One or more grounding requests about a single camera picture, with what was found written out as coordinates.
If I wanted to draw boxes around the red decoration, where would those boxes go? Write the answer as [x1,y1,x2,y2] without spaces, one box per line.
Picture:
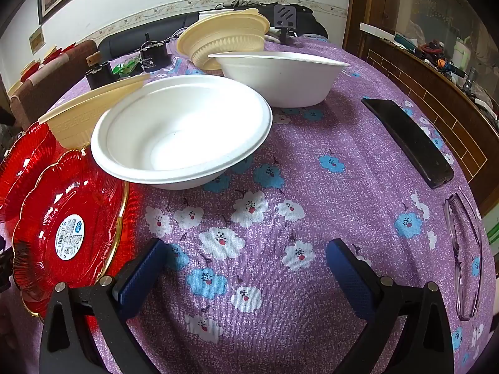
[19,43,76,82]

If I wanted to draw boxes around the black cylinder with wooden knob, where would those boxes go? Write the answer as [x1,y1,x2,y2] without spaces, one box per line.
[86,52,114,90]

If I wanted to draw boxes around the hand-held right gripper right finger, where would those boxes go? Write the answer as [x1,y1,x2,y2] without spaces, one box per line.
[325,238,455,374]

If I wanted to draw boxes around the wooden cabinet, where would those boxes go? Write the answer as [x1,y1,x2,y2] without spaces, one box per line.
[343,0,499,219]

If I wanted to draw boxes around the black glasses case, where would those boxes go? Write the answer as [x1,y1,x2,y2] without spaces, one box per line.
[361,98,455,190]

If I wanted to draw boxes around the cream patterned plastic bowl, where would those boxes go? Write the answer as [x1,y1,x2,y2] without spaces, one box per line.
[38,73,149,152]

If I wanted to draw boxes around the black perforated stand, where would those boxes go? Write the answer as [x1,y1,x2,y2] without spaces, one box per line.
[273,5,299,45]

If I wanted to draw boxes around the purple floral tablecloth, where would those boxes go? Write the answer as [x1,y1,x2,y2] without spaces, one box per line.
[23,33,497,374]

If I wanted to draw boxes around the large white paper bowl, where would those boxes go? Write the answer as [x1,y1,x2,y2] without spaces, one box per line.
[90,75,274,191]

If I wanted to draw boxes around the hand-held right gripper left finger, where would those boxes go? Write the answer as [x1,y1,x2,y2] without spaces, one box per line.
[39,237,168,374]

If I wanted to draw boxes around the white plastic jar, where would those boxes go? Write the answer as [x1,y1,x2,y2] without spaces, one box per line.
[198,10,235,22]

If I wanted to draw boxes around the brown armchair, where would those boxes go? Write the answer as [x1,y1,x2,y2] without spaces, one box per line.
[8,40,98,129]

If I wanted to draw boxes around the black electronic device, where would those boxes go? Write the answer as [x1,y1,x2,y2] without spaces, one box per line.
[139,33,172,71]

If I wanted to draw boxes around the black leather sofa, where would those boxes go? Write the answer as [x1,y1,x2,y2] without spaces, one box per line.
[97,4,328,61]

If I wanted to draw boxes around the red gold-rimmed plate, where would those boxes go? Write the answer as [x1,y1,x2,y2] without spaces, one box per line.
[0,122,59,224]

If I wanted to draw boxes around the clear-framed eyeglasses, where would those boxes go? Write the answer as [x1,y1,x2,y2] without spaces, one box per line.
[443,193,484,322]

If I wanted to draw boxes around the red plate with white label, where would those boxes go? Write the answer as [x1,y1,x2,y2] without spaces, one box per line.
[11,149,131,318]

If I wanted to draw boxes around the small yellow wall plaque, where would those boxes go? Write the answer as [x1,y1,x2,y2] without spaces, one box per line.
[28,25,45,55]

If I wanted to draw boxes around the cream ribbed plastic bowl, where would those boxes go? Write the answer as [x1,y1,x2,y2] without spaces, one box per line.
[177,8,271,73]

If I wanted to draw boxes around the green packet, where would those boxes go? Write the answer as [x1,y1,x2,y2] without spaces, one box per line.
[112,56,143,76]

